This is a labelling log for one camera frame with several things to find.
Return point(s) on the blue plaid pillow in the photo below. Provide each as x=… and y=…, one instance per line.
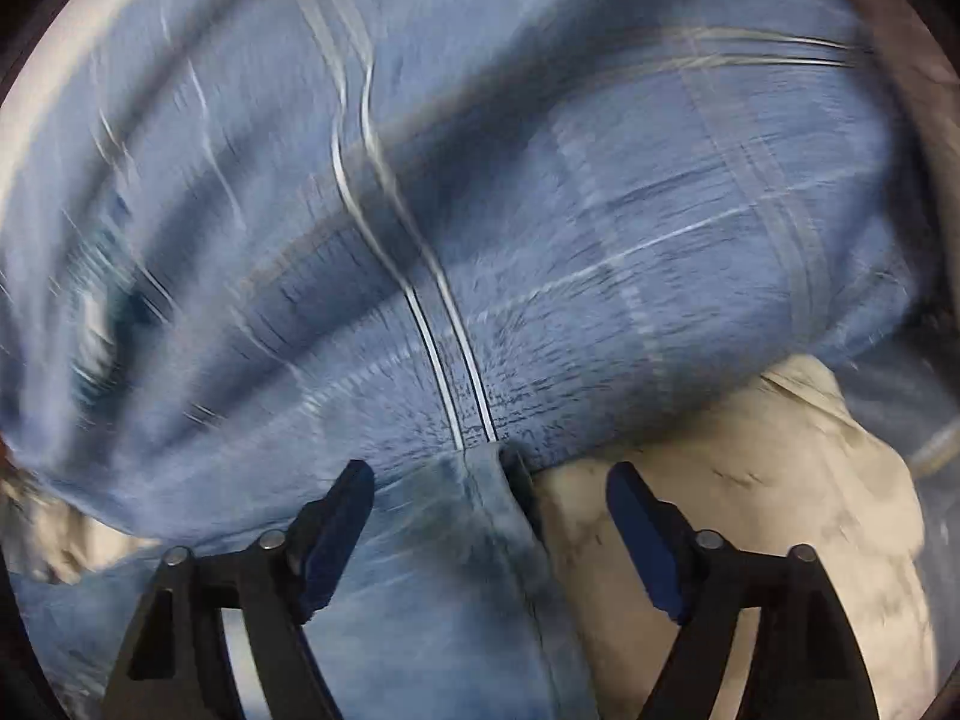
x=245, y=241

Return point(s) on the cream leaf-print bedsheet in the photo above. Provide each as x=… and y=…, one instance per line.
x=779, y=462

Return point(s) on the light blue denim jeans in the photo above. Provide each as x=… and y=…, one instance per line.
x=448, y=607

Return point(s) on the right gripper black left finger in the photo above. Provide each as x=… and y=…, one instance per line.
x=174, y=662

